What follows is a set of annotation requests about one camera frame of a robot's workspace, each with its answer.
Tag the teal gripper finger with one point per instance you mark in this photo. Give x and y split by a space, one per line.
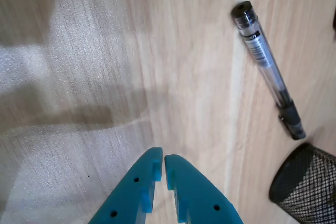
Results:
199 197
131 195

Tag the clear pen with black cap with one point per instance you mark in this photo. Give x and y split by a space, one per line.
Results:
262 51

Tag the black mesh pen holder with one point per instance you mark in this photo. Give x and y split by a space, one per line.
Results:
309 182

